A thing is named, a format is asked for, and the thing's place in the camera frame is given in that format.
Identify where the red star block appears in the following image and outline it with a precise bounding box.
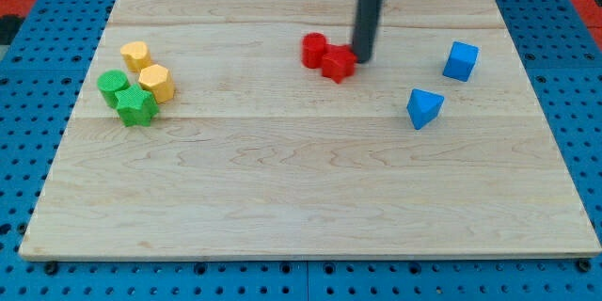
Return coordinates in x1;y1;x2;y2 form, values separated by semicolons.
321;44;356;84

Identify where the light wooden board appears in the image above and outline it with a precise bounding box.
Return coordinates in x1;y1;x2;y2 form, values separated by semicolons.
19;0;601;261

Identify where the red cylinder block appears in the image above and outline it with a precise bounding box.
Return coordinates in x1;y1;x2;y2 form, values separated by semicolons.
301;32;327;69

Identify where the blue triangle block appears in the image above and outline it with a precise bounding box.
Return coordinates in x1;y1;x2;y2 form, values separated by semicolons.
406;88;445;130

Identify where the yellow hexagon block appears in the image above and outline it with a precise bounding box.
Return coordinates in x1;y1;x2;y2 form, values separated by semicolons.
138;64;175;103

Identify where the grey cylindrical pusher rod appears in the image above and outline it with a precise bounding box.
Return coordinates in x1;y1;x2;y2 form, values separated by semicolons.
351;0;384;64

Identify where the green star block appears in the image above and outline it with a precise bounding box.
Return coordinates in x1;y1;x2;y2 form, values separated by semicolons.
116;84;159;127

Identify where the blue cube block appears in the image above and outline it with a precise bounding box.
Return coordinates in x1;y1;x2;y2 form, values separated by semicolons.
442;41;480;82

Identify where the yellow heart block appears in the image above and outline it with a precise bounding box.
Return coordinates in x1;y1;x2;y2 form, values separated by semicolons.
119;41;152;72

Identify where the green cylinder block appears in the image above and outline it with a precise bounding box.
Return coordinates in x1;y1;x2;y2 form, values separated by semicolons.
96;70;130;108

